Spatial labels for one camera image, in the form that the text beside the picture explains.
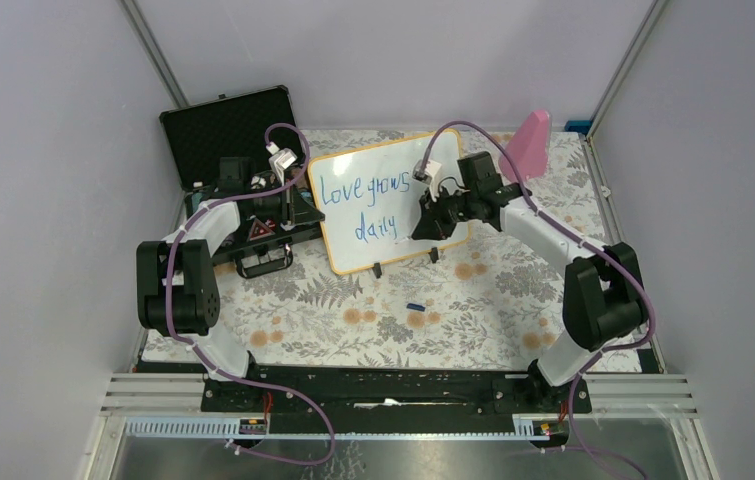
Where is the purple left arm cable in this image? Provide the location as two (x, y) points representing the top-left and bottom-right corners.
(163, 123), (337, 465)

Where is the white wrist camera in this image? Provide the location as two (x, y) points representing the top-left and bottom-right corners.
(413, 160), (444, 202)
(266, 142), (298, 184)

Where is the pink wedge eraser block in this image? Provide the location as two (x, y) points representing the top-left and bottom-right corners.
(498, 109), (551, 182)

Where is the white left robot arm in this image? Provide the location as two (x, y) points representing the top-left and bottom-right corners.
(136, 149), (324, 411)

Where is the floral patterned table mat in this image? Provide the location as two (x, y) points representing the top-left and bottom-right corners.
(214, 132), (613, 370)

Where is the yellow framed whiteboard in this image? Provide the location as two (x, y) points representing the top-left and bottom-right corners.
(307, 133), (470, 275)

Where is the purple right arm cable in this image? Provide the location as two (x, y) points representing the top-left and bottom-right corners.
(421, 120), (657, 478)

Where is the red black all-in triangle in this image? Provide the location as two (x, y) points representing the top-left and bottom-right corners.
(247, 218), (275, 242)

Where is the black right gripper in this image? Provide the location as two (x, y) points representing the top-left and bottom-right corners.
(413, 184), (479, 242)

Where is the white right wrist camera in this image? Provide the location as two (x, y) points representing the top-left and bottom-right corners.
(413, 160), (444, 202)

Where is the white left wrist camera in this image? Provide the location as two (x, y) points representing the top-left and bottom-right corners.
(266, 142), (298, 184)

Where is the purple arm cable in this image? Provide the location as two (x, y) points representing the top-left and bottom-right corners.
(163, 123), (337, 465)
(421, 120), (657, 478)

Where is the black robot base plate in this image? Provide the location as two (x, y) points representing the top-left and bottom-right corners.
(201, 365), (592, 435)

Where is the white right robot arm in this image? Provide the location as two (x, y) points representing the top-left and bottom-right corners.
(410, 152), (650, 412)

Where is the black poker chip case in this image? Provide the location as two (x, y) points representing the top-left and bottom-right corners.
(159, 85), (321, 279)

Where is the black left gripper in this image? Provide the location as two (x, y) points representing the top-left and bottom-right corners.
(244, 175), (324, 225)

